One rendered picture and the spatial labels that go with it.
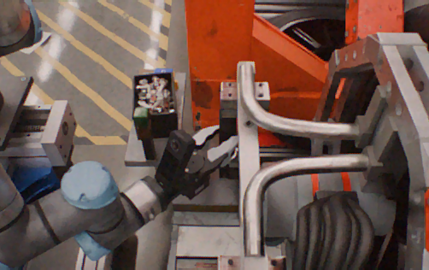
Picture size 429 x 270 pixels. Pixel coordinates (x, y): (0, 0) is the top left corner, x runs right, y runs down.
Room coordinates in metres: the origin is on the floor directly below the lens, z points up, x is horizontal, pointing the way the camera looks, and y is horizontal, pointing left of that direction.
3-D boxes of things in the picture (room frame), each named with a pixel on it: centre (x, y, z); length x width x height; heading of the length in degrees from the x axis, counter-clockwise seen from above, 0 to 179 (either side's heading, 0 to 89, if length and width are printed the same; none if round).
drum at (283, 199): (0.35, -0.18, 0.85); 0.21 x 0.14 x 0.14; 89
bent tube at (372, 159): (0.25, -0.13, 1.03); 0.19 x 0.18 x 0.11; 89
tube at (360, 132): (0.45, -0.13, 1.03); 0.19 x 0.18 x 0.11; 89
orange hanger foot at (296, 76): (0.86, -0.35, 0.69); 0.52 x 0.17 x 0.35; 89
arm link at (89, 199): (0.31, 0.21, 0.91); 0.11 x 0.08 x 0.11; 125
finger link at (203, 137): (0.52, 0.02, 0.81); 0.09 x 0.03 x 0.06; 142
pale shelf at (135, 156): (0.94, 0.21, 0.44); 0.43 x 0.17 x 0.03; 179
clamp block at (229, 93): (0.53, -0.05, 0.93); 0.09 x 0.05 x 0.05; 89
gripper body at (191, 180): (0.43, 0.08, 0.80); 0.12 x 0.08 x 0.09; 133
